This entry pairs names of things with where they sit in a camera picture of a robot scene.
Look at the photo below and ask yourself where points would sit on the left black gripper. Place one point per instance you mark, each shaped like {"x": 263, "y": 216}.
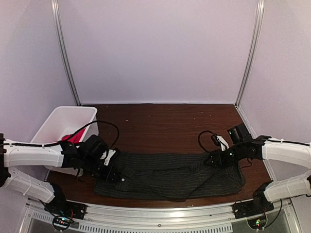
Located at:
{"x": 104, "y": 177}

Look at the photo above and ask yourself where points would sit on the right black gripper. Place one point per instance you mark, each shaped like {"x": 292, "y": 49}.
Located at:
{"x": 216, "y": 156}

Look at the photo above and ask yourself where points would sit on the dark pinstriped shirt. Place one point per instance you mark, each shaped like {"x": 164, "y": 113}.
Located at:
{"x": 169, "y": 177}

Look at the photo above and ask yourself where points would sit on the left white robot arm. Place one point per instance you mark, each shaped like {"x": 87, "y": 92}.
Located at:
{"x": 93, "y": 156}

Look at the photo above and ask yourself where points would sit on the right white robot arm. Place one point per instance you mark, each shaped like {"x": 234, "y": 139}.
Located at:
{"x": 265, "y": 148}

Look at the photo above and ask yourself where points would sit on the white plastic laundry bin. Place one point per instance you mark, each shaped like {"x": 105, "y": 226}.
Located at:
{"x": 66, "y": 120}

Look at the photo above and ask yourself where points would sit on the red garment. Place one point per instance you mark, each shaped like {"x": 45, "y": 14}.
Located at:
{"x": 75, "y": 137}

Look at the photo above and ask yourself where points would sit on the left round circuit board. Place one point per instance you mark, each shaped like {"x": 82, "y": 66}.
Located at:
{"x": 61, "y": 223}

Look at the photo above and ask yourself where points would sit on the round circuit board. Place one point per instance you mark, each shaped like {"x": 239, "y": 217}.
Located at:
{"x": 257, "y": 223}
{"x": 61, "y": 223}

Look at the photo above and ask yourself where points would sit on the right round circuit board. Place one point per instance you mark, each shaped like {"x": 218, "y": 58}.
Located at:
{"x": 257, "y": 223}

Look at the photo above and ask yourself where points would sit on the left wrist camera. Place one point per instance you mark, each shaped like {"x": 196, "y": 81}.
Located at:
{"x": 108, "y": 157}

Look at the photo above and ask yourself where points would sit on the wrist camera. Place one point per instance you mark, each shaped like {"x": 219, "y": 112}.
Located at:
{"x": 220, "y": 142}
{"x": 108, "y": 157}

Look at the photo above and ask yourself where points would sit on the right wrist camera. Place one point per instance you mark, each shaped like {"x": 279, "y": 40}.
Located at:
{"x": 220, "y": 142}

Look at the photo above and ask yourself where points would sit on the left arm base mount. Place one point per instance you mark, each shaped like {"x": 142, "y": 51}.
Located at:
{"x": 59, "y": 205}

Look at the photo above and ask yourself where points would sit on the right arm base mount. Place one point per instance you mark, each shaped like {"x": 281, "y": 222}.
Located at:
{"x": 256, "y": 206}

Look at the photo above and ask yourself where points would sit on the front aluminium rail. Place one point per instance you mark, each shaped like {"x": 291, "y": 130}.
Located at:
{"x": 204, "y": 219}

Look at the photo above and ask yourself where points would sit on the right aluminium frame post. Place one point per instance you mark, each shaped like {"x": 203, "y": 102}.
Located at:
{"x": 259, "y": 15}

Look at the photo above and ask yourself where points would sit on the aluminium frame post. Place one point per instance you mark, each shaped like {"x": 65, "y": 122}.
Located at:
{"x": 259, "y": 15}
{"x": 63, "y": 51}

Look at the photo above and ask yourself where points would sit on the left aluminium frame post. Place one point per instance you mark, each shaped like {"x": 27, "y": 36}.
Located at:
{"x": 63, "y": 51}

